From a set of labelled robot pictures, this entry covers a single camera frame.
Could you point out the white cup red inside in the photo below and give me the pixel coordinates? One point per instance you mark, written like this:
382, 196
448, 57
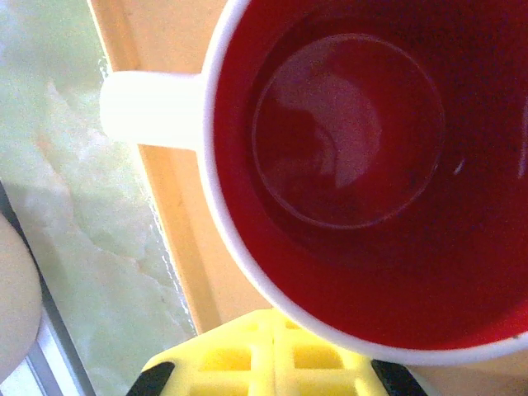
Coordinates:
350, 136

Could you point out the aluminium front frame rail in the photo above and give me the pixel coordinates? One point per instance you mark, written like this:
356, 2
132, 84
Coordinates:
53, 350

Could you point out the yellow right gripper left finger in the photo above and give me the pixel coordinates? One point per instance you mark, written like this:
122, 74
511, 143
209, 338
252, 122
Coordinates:
222, 363

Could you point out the beige masking tape roll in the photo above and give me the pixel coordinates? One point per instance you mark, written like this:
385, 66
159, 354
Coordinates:
16, 288

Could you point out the yellow plastic tray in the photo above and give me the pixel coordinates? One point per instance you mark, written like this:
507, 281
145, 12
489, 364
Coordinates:
177, 33

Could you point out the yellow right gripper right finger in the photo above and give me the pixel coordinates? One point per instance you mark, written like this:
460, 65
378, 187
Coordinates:
321, 371

